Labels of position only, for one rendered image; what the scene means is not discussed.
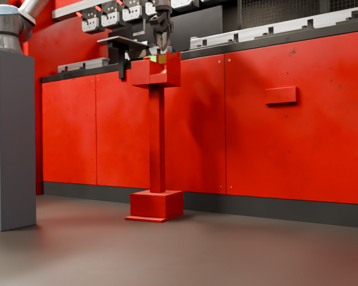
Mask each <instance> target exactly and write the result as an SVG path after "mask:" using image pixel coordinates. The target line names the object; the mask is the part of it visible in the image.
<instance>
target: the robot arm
mask: <svg viewBox="0 0 358 286"><path fill-rule="evenodd" d="M48 1H49V0H25V1H24V3H23V4H22V5H21V7H20V8H19V9H18V8H17V7H15V6H10V5H0V50H1V51H7V52H11V53H17V54H22V55H23V52H22V49H21V46H20V43H25V42H27V41H29V39H30V38H31V36H32V29H33V28H34V26H35V25H36V23H35V19H36V18H37V17H38V15H39V14H40V13H41V11H42V9H43V8H44V7H45V6H46V4H47V3H48ZM154 5H155V12H158V13H157V14H156V15H155V16H154V17H153V18H152V19H150V20H149V23H150V25H154V28H153V36H154V38H155V40H156V42H157V44H158V46H159V48H160V49H161V51H162V52H164V51H165V50H166V47H167V45H169V44H170V40H169V36H170V33H172V32H174V23H173V22H172V21H170V10H169V8H170V4H169V0H155V2H154ZM172 25H173V29H172ZM161 34H162V35H161ZM162 38H163V40H162Z"/></svg>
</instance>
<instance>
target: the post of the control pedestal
mask: <svg viewBox="0 0 358 286"><path fill-rule="evenodd" d="M148 88H149V182H150V193H162V192H165V119H164V86H160V85H153V86H148Z"/></svg>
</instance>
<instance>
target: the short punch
mask: <svg viewBox="0 0 358 286"><path fill-rule="evenodd" d="M144 31H145V19H139V20H135V21H132V33H133V36H136V35H141V34H144Z"/></svg>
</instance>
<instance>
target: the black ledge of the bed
mask: <svg viewBox="0 0 358 286"><path fill-rule="evenodd" d="M351 32H358V21H355V22H349V23H343V24H337V25H333V26H327V27H321V28H315V29H310V30H304V31H298V32H292V33H286V34H282V35H276V36H270V37H264V38H260V39H253V40H247V41H241V42H237V43H231V44H225V45H219V46H215V47H209V48H203V49H197V50H193V51H187V52H181V53H180V58H181V60H188V59H192V58H198V57H206V56H212V55H216V54H223V53H230V52H237V51H243V50H247V49H254V48H261V47H267V46H272V45H279V44H285V43H292V42H296V41H302V40H310V39H316V38H320V37H327V36H334V35H341V34H345V33H351ZM126 69H131V61H130V62H125V70H126ZM115 71H119V64H113V65H107V66H101V67H97V68H91V69H85V70H79V71H73V72H69V73H63V74H56V75H50V76H47V77H41V78H40V83H46V82H53V81H60V80H64V79H71V78H77V77H84V76H88V75H95V74H102V73H108V72H115Z"/></svg>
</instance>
